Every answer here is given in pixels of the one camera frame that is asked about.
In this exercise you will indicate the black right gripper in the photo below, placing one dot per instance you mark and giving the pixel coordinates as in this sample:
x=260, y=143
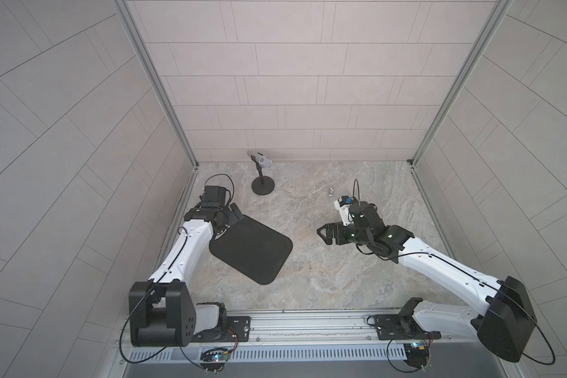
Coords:
x=338, y=229

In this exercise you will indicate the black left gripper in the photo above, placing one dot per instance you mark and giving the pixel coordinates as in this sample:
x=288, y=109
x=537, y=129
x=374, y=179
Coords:
x=227, y=215

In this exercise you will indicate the black cutting board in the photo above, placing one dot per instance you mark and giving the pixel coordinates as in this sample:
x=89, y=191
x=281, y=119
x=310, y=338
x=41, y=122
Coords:
x=254, y=249

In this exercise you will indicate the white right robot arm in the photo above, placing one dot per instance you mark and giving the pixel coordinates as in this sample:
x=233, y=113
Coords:
x=496, y=312

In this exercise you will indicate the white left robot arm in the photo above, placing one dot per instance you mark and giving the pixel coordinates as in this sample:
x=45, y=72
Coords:
x=162, y=312

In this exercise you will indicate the left circuit board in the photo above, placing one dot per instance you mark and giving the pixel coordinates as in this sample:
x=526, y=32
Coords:
x=214, y=359

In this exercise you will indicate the circuit board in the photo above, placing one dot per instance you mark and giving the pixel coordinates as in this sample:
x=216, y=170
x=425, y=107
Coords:
x=417, y=355
x=214, y=359

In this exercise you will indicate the right circuit board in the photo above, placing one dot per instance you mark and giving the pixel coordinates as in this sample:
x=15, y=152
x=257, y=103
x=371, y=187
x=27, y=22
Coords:
x=417, y=355

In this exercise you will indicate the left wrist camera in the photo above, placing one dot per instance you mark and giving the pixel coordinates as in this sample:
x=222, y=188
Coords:
x=214, y=196

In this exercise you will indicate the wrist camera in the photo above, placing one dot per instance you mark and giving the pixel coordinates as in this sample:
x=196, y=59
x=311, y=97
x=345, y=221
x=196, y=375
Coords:
x=214, y=196
x=348, y=208

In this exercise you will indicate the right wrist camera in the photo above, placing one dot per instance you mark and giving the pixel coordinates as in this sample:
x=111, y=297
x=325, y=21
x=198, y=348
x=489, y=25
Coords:
x=348, y=208

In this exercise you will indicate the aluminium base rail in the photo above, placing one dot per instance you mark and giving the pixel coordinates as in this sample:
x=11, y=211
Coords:
x=308, y=336

